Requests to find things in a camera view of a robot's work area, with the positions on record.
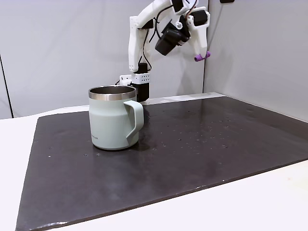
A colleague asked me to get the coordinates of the purple ribbed pen grip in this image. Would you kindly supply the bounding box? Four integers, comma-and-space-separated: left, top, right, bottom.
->
194, 51, 212, 63

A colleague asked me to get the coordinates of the pale green steel-rimmed mug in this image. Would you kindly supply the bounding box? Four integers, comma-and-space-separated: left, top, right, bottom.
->
88, 86, 145, 152

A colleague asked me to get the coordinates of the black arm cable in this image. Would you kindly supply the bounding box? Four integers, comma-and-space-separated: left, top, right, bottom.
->
137, 11, 161, 71

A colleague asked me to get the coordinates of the red white wire bundle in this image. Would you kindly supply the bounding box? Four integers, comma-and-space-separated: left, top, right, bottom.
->
185, 0, 198, 17

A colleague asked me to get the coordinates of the black rubber mat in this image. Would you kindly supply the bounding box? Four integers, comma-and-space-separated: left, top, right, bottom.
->
14, 96, 308, 231

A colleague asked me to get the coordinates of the black oval camera box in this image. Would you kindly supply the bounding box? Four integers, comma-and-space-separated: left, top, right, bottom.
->
154, 21, 192, 57

